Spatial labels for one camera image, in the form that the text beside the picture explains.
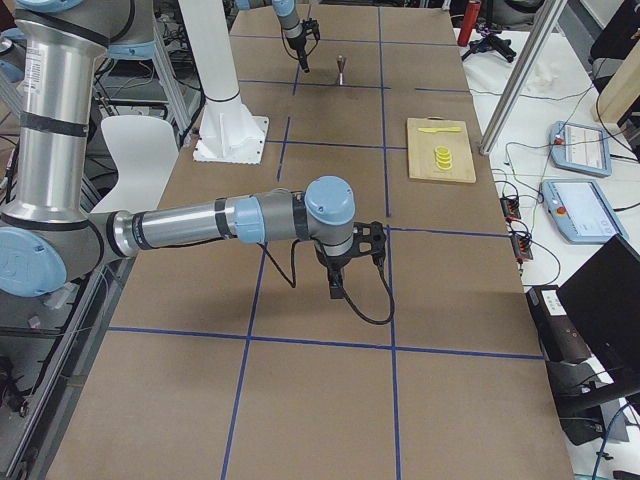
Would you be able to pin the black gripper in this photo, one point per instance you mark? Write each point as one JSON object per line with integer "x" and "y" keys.
{"x": 299, "y": 44}
{"x": 334, "y": 261}

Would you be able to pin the steel jigger measuring cup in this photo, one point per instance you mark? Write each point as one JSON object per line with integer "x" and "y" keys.
{"x": 341, "y": 63}

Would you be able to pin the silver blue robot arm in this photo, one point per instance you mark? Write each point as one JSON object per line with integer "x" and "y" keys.
{"x": 294, "y": 31}
{"x": 49, "y": 239}

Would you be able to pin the yellow plastic knife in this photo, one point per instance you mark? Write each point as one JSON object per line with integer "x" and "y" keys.
{"x": 434, "y": 130}

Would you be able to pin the lemon slices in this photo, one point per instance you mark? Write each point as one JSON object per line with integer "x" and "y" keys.
{"x": 443, "y": 158}

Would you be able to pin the bamboo cutting board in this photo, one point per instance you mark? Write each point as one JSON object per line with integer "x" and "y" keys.
{"x": 420, "y": 146}

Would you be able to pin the red cylinder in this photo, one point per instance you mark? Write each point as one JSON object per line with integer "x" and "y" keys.
{"x": 469, "y": 22}

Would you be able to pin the white plastic chair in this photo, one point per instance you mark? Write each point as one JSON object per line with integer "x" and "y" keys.
{"x": 145, "y": 151}

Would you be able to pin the black tripod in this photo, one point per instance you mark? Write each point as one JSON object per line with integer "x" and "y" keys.
{"x": 491, "y": 42}

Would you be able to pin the black computer box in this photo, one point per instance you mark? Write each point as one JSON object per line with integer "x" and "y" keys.
{"x": 560, "y": 338}

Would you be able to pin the near blue teach pendant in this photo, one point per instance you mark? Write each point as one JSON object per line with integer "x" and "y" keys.
{"x": 581, "y": 211}

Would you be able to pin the blue teach pendant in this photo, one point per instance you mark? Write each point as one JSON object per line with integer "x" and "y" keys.
{"x": 580, "y": 148}
{"x": 581, "y": 211}

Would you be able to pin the black monitor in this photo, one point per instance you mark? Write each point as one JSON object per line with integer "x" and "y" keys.
{"x": 602, "y": 300}

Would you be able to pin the far blue teach pendant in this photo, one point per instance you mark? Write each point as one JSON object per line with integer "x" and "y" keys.
{"x": 580, "y": 148}

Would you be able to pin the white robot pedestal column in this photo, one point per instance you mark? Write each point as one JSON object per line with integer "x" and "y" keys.
{"x": 228, "y": 132}

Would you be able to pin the aluminium frame post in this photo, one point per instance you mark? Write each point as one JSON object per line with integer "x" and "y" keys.
{"x": 542, "y": 28}

